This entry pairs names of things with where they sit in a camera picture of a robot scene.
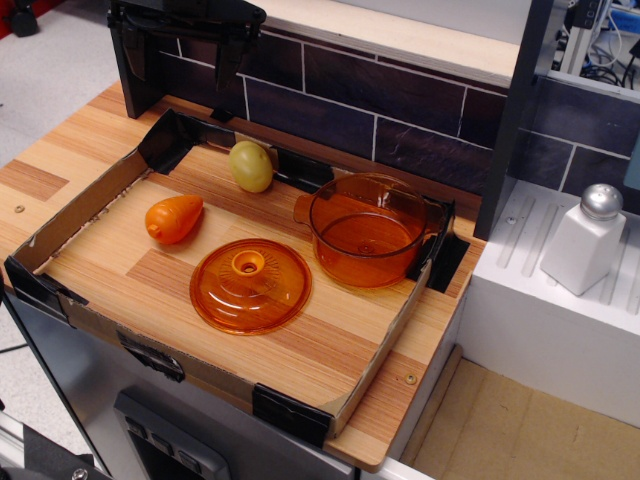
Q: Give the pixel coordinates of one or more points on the cardboard fence with black tape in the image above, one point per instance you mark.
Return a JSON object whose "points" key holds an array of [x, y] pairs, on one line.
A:
{"points": [[334, 374]]}

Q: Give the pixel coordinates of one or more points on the white toy sink drainboard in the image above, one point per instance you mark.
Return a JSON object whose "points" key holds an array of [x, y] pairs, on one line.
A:
{"points": [[519, 322]]}

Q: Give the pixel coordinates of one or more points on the yellow toy potato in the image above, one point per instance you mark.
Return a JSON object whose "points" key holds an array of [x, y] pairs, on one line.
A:
{"points": [[250, 166]]}

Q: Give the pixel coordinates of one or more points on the orange transparent pot lid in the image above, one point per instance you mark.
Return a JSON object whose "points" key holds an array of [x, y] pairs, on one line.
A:
{"points": [[251, 286]]}

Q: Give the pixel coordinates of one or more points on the light wooden shelf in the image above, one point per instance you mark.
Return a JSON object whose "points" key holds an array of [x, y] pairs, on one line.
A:
{"points": [[436, 48]]}

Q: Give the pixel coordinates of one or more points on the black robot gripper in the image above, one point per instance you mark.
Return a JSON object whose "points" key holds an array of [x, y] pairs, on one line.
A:
{"points": [[236, 22]]}

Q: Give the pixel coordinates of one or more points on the orange toy carrot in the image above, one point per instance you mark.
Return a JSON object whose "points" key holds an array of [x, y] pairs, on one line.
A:
{"points": [[171, 219]]}

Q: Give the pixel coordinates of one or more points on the dark grey right post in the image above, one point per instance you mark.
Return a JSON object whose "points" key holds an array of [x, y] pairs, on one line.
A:
{"points": [[533, 64]]}

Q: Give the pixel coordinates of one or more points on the white salt shaker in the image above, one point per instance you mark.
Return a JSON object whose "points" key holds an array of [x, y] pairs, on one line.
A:
{"points": [[582, 248]]}

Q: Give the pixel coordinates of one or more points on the dark grey post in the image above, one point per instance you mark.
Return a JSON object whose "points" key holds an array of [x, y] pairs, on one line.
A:
{"points": [[533, 64], [139, 95]]}

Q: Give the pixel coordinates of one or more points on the dark grey left post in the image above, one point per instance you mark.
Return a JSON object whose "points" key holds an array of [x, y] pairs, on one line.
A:
{"points": [[139, 95]]}

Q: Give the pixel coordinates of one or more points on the orange transparent pot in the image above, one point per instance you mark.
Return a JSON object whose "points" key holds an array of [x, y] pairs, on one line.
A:
{"points": [[368, 229]]}

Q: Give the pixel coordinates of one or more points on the grey oven control panel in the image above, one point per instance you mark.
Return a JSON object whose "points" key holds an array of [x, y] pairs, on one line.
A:
{"points": [[165, 451]]}

